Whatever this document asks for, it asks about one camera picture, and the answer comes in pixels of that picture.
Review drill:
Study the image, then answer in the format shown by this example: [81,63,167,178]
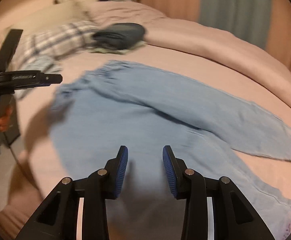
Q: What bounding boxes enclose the light blue denim pants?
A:
[48,61,291,239]

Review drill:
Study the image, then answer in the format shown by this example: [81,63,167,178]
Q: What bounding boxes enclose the person's left hand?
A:
[0,105,13,132]

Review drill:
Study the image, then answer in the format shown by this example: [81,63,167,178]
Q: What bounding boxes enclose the folded pale green cloth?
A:
[86,41,147,55]

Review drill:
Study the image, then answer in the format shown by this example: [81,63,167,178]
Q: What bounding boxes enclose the folded dark blue jeans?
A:
[92,23,146,50]

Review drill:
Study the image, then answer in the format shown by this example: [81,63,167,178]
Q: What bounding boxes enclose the pink duvet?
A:
[87,2,291,108]

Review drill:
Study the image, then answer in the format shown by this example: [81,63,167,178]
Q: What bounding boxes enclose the teal curtain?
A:
[198,0,272,49]

